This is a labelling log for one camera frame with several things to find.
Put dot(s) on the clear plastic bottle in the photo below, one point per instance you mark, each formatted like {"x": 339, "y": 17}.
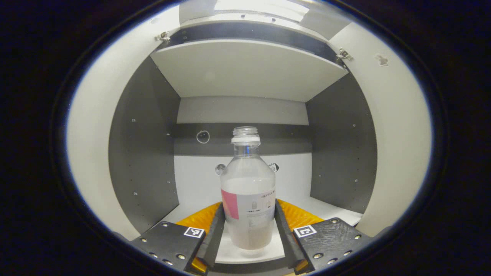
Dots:
{"x": 249, "y": 214}

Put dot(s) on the white cabinet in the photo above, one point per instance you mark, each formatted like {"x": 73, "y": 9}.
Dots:
{"x": 241, "y": 111}

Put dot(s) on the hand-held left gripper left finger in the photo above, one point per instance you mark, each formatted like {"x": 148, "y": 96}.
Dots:
{"x": 215, "y": 237}

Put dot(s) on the white cabinet door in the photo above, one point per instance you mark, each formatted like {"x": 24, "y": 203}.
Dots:
{"x": 92, "y": 134}
{"x": 402, "y": 134}

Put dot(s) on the white cabinet shelf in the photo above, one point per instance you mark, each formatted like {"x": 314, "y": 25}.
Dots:
{"x": 245, "y": 69}
{"x": 195, "y": 203}

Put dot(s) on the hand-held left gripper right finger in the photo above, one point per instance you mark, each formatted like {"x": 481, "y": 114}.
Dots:
{"x": 285, "y": 237}

